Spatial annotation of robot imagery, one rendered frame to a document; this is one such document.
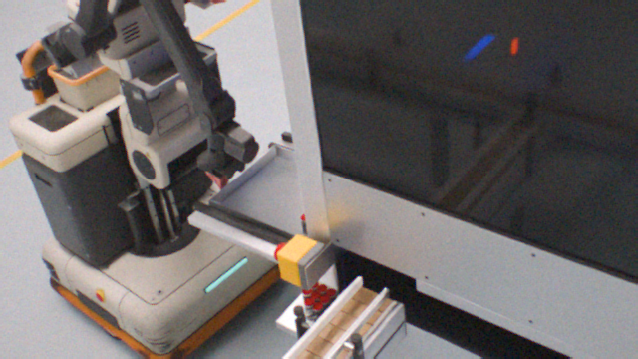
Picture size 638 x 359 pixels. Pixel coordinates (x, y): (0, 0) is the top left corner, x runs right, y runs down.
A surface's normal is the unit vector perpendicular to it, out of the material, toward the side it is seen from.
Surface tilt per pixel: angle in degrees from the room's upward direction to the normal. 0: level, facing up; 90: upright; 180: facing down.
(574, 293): 90
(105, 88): 92
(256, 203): 0
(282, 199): 0
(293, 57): 90
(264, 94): 0
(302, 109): 90
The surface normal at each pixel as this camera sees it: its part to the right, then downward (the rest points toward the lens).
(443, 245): -0.60, 0.54
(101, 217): 0.73, 0.34
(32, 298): -0.11, -0.79
